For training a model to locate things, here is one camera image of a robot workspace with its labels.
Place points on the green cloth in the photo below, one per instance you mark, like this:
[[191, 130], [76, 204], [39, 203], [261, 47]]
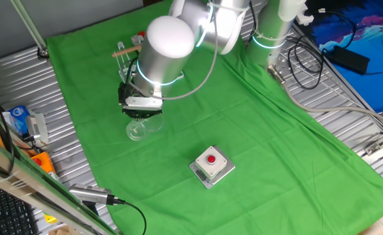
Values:
[[243, 147]]

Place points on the white power plug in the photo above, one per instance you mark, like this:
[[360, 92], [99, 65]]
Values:
[[304, 18]]

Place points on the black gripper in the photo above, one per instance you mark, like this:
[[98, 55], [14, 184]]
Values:
[[142, 112]]

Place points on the ribbed silver camera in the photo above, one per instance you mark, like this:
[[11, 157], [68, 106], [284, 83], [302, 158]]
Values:
[[33, 125]]

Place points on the black power adapter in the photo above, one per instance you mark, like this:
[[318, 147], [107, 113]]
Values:
[[351, 60]]

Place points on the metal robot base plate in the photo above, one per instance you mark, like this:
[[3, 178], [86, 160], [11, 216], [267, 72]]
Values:
[[284, 65]]

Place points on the silver depth camera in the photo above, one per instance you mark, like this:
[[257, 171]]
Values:
[[90, 194]]

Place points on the clear glass cup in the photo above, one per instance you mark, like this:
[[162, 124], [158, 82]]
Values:
[[136, 132]]

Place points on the wooden blocks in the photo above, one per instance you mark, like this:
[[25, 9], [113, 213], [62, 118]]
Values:
[[59, 231]]

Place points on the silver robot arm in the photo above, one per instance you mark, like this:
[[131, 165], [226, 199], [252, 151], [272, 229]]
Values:
[[165, 49]]

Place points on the aluminium frame bar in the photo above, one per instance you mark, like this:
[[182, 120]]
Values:
[[379, 145], [28, 24], [21, 184]]

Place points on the black keyboard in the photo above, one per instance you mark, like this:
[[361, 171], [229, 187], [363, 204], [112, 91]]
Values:
[[5, 215]]

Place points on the blue patterned mat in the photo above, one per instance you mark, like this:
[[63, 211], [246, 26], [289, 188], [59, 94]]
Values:
[[381, 85]]

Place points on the orange box red button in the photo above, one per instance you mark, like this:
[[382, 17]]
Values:
[[46, 163]]

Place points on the black camera stand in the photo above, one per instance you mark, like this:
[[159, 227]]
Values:
[[91, 207]]

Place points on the grey box small red button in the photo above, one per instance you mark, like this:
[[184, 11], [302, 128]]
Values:
[[211, 161]]

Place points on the blue tissue pack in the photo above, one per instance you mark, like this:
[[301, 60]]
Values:
[[18, 117]]

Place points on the grey box large red button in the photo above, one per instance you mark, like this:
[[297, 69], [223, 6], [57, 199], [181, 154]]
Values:
[[138, 38]]

